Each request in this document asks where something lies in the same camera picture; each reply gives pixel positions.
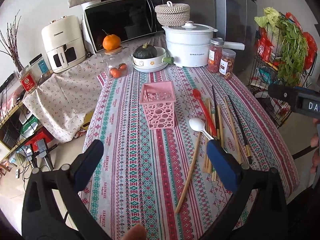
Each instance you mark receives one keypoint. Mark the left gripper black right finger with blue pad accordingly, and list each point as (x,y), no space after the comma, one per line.
(266,217)

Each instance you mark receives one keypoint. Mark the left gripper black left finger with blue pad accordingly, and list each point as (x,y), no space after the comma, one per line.
(41,217)

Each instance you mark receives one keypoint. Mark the black chopstick gold tip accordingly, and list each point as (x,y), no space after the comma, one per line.
(248,151)

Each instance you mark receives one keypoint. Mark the long light wooden chopstick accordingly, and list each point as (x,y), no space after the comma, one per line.
(190,173)

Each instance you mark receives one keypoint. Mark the white plastic spoon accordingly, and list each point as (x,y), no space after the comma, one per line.
(198,125)

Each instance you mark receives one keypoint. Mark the red plastic spoon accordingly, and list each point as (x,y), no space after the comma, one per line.
(197,96)

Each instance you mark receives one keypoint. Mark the person's left thumb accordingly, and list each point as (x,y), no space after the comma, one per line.
(138,232)

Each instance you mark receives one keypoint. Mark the leafy green vegetables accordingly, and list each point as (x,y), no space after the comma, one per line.
(289,45)

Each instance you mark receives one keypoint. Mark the phone tripod on floor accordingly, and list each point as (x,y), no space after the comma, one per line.
(42,152)

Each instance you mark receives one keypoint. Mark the jar of dried rings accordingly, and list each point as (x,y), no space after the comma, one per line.
(227,63)

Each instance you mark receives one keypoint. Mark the jar of red dried fruit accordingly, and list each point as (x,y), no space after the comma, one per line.
(215,52)

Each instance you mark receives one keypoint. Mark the patterned striped tablecloth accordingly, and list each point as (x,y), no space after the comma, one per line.
(142,173)

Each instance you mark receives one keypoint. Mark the white dotted cloth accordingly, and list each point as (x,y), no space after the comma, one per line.
(62,102)

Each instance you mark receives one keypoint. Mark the grey refrigerator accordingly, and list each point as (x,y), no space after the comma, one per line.
(235,23)

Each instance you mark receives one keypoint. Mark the white electric cooking pot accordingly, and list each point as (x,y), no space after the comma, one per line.
(189,44)

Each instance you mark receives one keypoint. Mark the red labelled jar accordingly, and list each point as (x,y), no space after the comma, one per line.
(27,79)

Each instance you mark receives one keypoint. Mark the pink perforated utensil basket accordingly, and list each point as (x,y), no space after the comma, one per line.
(157,100)

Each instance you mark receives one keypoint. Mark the blue labelled container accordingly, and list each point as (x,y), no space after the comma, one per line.
(39,68)

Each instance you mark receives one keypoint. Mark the green kabocha squash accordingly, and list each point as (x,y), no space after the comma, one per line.
(145,51)

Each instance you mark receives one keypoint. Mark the glass jar with wooden lid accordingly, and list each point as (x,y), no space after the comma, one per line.
(117,62)

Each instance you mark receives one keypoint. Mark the dry twig bouquet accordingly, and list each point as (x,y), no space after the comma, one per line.
(9,42)

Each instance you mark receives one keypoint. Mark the cream air fryer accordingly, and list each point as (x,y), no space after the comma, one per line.
(63,43)

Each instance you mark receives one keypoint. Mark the orange mandarin on jar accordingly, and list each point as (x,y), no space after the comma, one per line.
(111,41)

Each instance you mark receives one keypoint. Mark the black microwave oven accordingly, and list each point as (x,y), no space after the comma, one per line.
(127,19)

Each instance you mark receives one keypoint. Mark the black wire rack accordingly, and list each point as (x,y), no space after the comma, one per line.
(262,75)

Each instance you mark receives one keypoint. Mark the white ceramic bowl green handle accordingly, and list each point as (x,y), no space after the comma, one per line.
(153,64)

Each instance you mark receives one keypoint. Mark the woven rope lidded basket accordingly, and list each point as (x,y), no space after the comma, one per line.
(172,14)

